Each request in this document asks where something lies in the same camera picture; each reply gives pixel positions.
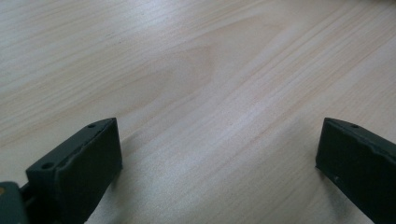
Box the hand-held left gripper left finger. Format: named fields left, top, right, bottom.
left=25, top=117, right=123, bottom=224

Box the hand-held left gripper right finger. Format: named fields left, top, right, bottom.
left=315, top=117, right=396, bottom=224

